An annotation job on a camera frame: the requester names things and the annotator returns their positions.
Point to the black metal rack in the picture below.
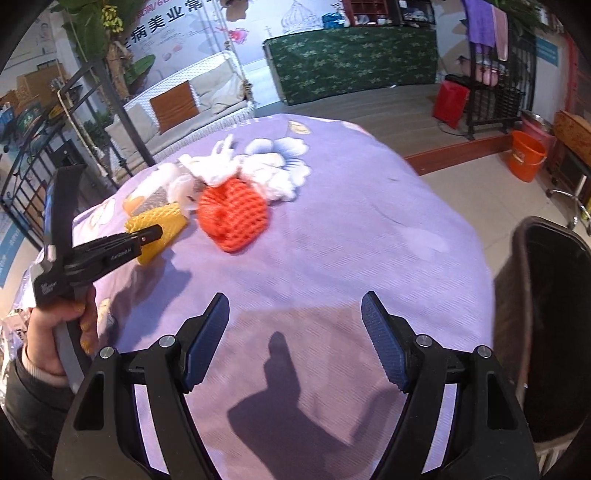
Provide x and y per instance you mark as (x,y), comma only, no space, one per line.
(503,101)

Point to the red telephone booth cabinet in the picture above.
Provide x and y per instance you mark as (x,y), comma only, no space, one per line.
(367,11)

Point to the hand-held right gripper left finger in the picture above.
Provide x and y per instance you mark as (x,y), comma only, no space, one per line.
(207,341)

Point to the orange cushion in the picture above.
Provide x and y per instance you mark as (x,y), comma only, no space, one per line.
(174,107)

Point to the orange foam fruit net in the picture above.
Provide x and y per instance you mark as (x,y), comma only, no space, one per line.
(233,214)

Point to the large crumpled white tissue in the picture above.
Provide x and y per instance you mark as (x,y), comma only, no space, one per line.
(212,166)

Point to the orange bucket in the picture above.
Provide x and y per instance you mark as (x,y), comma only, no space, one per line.
(525,157)

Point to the green potted plant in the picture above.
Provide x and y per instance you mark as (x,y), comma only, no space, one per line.
(517,11)

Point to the purple floral blanket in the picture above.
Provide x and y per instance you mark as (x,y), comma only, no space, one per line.
(346,207)

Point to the white cushion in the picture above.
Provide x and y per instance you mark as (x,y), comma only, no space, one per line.
(219,85)
(134,124)

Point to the red bag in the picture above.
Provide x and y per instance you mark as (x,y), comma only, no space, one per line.
(450,105)

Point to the blue bag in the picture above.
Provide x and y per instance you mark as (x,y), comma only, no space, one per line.
(333,21)

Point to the black metal bed frame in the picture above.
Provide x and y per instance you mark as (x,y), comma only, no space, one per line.
(106,92)

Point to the pink basin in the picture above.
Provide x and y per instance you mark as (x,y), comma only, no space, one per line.
(540,127)

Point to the purple towel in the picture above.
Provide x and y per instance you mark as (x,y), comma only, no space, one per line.
(479,23)

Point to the chrome chair base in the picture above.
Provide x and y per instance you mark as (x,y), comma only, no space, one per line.
(570,198)

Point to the white wicker swing sofa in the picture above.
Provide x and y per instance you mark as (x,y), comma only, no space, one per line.
(221,110)

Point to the pink floral washbasin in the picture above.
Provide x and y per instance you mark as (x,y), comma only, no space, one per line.
(487,73)

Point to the pink towel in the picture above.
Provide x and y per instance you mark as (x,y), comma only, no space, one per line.
(499,34)

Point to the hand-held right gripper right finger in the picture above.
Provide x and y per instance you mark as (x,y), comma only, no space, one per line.
(383,341)

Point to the green patterned counter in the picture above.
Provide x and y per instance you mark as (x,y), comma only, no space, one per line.
(351,64)

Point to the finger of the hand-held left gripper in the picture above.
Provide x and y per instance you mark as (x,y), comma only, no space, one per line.
(62,207)
(115,251)

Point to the person's left hand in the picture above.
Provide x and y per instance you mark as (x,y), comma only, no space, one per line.
(90,323)

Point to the black trash bin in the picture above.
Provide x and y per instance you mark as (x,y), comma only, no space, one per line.
(554,323)

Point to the yellow foam fruit net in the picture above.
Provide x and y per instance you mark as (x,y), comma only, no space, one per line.
(161,217)

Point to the person's left forearm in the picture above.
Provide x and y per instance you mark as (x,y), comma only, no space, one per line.
(32,406)

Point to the blue wall sign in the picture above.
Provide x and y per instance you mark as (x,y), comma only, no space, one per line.
(548,53)

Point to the banana plant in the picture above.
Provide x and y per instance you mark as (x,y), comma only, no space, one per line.
(92,27)

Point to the large wall banner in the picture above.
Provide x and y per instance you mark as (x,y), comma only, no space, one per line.
(194,32)

